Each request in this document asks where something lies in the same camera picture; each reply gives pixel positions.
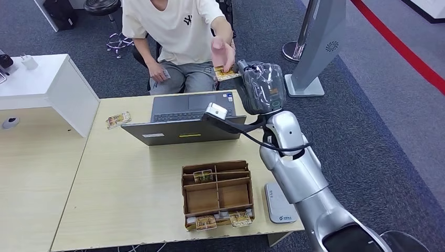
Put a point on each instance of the round chrome base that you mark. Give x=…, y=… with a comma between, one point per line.
x=406, y=243

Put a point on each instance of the person's right forearm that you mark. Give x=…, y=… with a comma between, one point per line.
x=142, y=52

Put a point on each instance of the black box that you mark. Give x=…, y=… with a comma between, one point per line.
x=59, y=14

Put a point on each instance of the wooden card organizer box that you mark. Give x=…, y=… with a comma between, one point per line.
x=217, y=196

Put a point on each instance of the black camera bracket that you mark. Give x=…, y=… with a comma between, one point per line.
x=229, y=127

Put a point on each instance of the person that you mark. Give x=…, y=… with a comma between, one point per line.
x=174, y=31

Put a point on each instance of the white card reader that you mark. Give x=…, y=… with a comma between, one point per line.
x=278, y=208

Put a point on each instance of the white platform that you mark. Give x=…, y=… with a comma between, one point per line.
x=429, y=8

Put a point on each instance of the grey laptop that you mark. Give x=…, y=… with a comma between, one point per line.
x=180, y=134

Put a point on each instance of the grey kiosk stand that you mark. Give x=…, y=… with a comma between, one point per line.
x=320, y=45

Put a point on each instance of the white charger plug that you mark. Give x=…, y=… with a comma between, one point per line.
x=29, y=62

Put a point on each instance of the black office chair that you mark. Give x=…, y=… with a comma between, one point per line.
x=139, y=57

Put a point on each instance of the white cabinet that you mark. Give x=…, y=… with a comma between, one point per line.
x=41, y=87

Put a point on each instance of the person's right hand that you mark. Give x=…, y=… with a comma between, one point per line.
x=158, y=73

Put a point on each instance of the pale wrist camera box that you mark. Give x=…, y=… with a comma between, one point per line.
x=216, y=111

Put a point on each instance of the person's left forearm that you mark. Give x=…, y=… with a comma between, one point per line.
x=222, y=29

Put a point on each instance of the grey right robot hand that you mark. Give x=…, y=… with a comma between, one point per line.
x=264, y=90

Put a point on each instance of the chrome stanchion post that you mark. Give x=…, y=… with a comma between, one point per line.
x=295, y=50

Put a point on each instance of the person's left hand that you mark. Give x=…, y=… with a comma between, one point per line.
x=222, y=54

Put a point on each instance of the small black gadget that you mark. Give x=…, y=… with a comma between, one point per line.
x=5, y=61

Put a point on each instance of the white card slip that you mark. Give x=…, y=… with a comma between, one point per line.
x=191, y=220
x=221, y=216

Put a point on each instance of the black round stool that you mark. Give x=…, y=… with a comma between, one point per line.
x=101, y=6

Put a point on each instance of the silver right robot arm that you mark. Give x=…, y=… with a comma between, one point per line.
x=299, y=174

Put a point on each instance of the grey desk grommet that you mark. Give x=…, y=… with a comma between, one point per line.
x=10, y=123

